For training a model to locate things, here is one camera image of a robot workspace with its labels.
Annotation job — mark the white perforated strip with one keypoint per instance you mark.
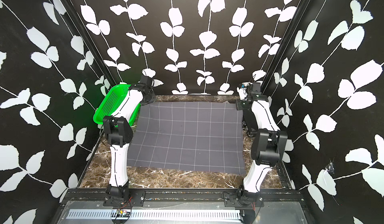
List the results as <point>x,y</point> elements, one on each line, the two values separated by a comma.
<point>164,215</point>

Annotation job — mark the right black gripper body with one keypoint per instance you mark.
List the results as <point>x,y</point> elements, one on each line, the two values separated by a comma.
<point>242,104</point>

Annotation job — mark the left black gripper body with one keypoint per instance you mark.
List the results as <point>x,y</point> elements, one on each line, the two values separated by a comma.
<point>151,97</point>

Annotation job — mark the black front mounting rail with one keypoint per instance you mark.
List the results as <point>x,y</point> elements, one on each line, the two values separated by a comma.
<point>230,197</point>

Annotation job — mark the green plastic basket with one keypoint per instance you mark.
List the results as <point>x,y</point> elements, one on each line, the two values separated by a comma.
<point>111,102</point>

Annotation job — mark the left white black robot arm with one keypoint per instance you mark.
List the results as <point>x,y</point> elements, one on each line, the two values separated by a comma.
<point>119,134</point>

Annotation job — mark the grey grid pillowcase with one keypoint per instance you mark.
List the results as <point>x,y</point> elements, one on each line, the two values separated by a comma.
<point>189,136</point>

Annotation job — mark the small circuit board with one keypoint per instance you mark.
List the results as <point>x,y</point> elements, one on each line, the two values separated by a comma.
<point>121,214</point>

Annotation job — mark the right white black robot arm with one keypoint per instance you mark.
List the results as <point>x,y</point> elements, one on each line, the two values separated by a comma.
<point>269,141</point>

